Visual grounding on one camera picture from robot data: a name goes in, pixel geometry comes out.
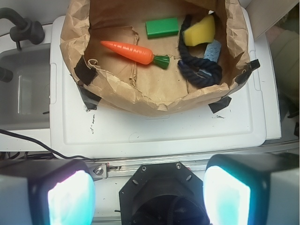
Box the white plastic bin lid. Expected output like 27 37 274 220
50 16 266 158

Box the grey toy faucet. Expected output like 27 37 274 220
0 7 45 51

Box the dark blue rope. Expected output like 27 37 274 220
177 14 223 89

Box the aluminium frame rail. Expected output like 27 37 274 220
86 140 300 181

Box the orange plastic carrot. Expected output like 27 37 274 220
100 41 170 69

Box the black tape piece left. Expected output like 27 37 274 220
74 55 102 110

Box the brown paper bag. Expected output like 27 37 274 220
60 0 250 117

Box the yellow sponge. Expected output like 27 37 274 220
183 15 216 47

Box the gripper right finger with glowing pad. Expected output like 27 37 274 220
203 153 300 225

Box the black tape piece right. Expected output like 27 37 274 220
209 59 260 114

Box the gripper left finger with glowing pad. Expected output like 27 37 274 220
0 159 95 225

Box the black tape piece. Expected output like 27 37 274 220
209 59 260 114
74 55 102 110

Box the light blue sponge cloth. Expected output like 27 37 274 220
198 39 222 78

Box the green rectangular block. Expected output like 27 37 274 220
145 17 179 39

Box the black octagonal mount plate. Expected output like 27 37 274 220
119 162 210 225

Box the black cable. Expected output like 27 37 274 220
0 129 94 161

